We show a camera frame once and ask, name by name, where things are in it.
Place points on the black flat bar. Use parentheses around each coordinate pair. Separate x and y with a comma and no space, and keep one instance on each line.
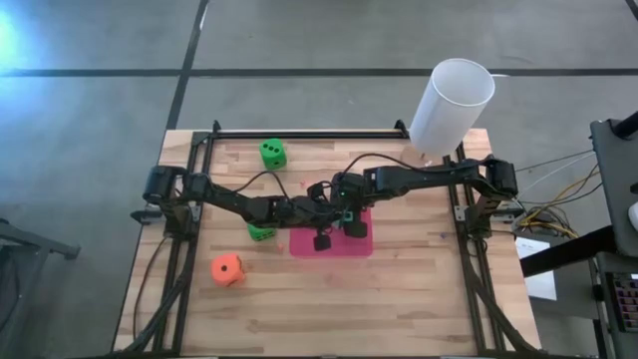
(568,251)

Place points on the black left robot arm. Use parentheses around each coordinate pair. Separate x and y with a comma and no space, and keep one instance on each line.
(224,197)

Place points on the grey equipment cart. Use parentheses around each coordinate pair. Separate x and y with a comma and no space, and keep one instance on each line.
(618,174)

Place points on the white cylindrical cup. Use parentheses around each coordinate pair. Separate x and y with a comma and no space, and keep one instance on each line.
(448,109)

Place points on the white computer mouse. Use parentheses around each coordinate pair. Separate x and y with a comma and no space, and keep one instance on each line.
(634,214)

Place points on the white paper sheet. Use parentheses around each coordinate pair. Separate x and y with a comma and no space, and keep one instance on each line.
(536,269)

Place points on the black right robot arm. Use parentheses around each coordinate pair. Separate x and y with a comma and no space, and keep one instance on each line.
(423,177)

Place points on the green foam die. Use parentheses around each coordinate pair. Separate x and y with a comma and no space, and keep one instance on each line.
(273,154)
(260,233)

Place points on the dark keypad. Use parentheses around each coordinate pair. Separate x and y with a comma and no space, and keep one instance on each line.
(628,299)

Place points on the orange foam die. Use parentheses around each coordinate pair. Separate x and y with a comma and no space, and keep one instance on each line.
(226,269)

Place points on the light blue foam die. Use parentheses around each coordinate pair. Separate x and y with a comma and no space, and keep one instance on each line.
(347,217)

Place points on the pink translucent plastic tray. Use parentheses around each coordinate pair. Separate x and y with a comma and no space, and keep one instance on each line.
(344,247)

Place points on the grey metal stand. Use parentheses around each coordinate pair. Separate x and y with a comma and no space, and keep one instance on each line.
(30,244)

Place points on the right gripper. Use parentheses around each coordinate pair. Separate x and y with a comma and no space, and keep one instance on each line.
(356,187)

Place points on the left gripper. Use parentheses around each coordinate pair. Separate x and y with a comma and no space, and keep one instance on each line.
(299,209)

